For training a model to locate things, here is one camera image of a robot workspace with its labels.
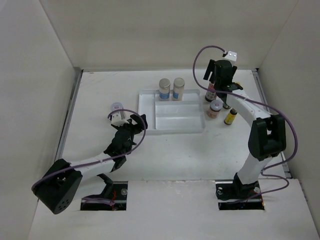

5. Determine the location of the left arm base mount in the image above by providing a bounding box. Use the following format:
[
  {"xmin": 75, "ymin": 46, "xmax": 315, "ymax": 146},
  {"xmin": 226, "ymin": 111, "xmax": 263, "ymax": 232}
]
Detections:
[{"xmin": 80, "ymin": 173, "xmax": 129, "ymax": 211}]

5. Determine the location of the pink label spice jar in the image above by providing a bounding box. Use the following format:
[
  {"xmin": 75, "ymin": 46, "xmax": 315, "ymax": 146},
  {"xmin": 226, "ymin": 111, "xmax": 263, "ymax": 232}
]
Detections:
[{"xmin": 172, "ymin": 77, "xmax": 185, "ymax": 101}]

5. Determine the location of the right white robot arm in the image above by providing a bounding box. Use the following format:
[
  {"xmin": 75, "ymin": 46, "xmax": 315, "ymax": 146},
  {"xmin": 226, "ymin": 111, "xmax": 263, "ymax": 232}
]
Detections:
[{"xmin": 203, "ymin": 59, "xmax": 286, "ymax": 198}]

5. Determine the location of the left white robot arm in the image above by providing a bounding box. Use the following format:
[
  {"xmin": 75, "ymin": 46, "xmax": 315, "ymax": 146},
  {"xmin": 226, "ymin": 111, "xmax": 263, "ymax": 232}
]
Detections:
[{"xmin": 31, "ymin": 111, "xmax": 148, "ymax": 215}]

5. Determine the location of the red cap chili sauce bottle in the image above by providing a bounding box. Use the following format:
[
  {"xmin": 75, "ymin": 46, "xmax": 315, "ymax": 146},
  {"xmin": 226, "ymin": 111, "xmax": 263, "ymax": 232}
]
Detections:
[{"xmin": 223, "ymin": 81, "xmax": 242, "ymax": 110}]

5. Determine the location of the white divided organizer tray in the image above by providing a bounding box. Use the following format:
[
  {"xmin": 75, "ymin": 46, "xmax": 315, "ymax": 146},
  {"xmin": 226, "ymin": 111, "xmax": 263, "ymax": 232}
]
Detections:
[{"xmin": 138, "ymin": 89, "xmax": 206, "ymax": 136}]

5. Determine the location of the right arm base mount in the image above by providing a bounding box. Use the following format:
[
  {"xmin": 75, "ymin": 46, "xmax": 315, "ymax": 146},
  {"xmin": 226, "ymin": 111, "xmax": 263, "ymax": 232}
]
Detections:
[{"xmin": 215, "ymin": 175, "xmax": 265, "ymax": 211}]

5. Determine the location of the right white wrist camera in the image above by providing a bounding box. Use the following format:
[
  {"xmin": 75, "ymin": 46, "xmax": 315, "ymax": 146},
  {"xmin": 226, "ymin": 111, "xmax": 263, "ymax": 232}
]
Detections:
[{"xmin": 222, "ymin": 50, "xmax": 238, "ymax": 63}]

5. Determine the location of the small yellow label bottle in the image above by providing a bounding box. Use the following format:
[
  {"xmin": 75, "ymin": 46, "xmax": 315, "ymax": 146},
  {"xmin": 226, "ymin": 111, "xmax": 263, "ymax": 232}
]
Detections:
[{"xmin": 224, "ymin": 108, "xmax": 238, "ymax": 125}]

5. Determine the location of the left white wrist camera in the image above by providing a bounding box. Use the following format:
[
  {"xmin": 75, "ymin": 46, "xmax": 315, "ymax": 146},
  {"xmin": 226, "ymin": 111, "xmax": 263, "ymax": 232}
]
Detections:
[{"xmin": 110, "ymin": 111, "xmax": 129, "ymax": 127}]

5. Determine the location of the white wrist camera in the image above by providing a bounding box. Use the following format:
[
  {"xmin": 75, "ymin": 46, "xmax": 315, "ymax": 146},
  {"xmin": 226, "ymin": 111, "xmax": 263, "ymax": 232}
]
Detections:
[
  {"xmin": 110, "ymin": 111, "xmax": 129, "ymax": 127},
  {"xmin": 222, "ymin": 50, "xmax": 238, "ymax": 63}
]

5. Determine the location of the tall dark soy sauce bottle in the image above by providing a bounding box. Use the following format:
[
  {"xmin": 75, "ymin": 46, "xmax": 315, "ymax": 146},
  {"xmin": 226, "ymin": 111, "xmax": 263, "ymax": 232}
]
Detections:
[{"xmin": 205, "ymin": 82, "xmax": 217, "ymax": 103}]

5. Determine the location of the red lid pink jar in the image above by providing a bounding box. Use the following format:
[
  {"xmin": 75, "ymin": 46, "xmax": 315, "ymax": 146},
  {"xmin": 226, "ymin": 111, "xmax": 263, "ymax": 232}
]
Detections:
[{"xmin": 207, "ymin": 99, "xmax": 223, "ymax": 119}]

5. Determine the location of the blue label spice jar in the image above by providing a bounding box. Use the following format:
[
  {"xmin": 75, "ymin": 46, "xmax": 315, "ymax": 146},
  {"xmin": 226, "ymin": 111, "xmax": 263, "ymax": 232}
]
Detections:
[{"xmin": 159, "ymin": 78, "xmax": 171, "ymax": 101}]

